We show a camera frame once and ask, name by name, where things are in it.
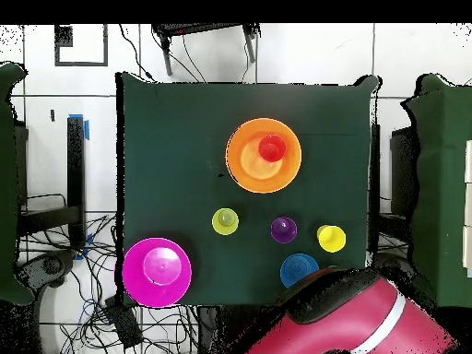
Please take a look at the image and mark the orange bowl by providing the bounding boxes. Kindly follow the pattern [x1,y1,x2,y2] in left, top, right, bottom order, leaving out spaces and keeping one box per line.
[224,117,302,195]

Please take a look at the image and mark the red cup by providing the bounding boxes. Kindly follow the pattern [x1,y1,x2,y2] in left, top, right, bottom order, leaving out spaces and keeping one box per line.
[257,134,288,163]

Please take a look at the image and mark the small blue bowl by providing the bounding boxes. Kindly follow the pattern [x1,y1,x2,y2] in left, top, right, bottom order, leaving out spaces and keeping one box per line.
[279,253,321,289]

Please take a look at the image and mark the pink bowl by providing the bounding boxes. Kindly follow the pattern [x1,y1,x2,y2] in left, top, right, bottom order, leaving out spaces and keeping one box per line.
[122,237,193,309]

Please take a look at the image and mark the pale translucent yellow cup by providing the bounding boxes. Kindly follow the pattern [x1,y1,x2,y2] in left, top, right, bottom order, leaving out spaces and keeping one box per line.
[211,207,240,236]

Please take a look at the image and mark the purple cup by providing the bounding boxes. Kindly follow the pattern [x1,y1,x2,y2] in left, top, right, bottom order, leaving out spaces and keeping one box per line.
[269,216,299,244]

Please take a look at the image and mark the dark green tablecloth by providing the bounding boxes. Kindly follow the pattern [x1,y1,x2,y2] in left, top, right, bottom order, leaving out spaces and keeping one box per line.
[114,71,381,309]

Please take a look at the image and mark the blue tape strip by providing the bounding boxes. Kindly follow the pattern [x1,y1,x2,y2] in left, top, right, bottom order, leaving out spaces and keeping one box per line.
[67,112,90,141]

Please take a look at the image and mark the black floor box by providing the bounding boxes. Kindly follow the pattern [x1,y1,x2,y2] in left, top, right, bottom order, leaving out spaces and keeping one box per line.
[103,296,144,349]

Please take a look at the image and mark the black stool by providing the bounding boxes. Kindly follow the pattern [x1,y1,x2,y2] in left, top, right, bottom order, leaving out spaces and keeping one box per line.
[151,23,262,77]

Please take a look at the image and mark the neighbouring green cloth table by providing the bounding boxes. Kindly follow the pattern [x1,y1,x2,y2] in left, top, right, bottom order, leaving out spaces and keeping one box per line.
[400,73,472,309]
[0,62,35,306]

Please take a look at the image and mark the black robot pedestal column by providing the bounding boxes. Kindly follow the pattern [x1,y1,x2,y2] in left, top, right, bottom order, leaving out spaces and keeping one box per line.
[196,304,259,354]

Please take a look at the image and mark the tangle of floor cables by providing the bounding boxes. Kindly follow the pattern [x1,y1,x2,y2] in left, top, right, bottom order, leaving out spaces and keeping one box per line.
[18,193,200,354]

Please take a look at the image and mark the black table frame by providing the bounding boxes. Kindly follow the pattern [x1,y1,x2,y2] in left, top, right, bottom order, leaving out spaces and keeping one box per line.
[16,115,88,250]

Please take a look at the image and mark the black floor cable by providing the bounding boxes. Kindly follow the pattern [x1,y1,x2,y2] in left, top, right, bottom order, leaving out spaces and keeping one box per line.
[117,23,158,83]

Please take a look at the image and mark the grey robot pedestal foot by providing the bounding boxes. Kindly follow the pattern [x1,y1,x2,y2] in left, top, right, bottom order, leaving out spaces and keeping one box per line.
[16,250,77,290]

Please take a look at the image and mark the black floor frame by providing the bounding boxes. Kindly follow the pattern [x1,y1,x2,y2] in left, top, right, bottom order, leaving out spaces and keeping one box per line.
[53,24,109,68]

